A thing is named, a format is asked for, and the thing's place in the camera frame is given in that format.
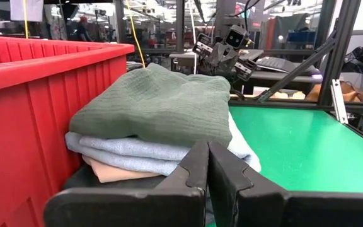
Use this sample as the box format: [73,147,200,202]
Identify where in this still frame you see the black keyboard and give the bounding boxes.
[256,55,315,75]

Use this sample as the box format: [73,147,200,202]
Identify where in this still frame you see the green table mat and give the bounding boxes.
[206,105,363,227]

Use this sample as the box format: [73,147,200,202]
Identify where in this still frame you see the pale blue denim garment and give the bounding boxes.
[64,112,262,177]

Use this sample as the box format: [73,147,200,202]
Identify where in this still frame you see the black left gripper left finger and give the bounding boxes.
[43,141,210,227]

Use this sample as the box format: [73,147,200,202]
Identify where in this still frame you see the silver frame bracket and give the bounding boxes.
[330,78,349,125]

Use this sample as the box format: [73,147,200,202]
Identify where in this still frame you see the dark green garment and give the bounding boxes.
[69,62,233,148]

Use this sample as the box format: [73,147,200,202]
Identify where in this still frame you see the brown paper bag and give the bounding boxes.
[306,80,363,103]

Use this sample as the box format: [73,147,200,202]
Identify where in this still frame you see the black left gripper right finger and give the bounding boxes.
[208,141,363,227]

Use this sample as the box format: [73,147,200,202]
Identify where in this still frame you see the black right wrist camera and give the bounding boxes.
[224,24,254,50]

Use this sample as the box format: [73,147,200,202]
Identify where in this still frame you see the dark blue denim jeans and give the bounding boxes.
[62,163,167,190]

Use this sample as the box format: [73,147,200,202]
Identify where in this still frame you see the beige garment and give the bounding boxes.
[82,154,161,184]

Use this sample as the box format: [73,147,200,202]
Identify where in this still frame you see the red plastic laundry bin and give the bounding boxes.
[0,35,135,227]

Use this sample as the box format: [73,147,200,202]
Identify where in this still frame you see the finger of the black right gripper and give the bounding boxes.
[192,33,214,57]
[234,58,258,82]

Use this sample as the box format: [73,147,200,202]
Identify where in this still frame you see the person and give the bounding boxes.
[74,15,93,43]

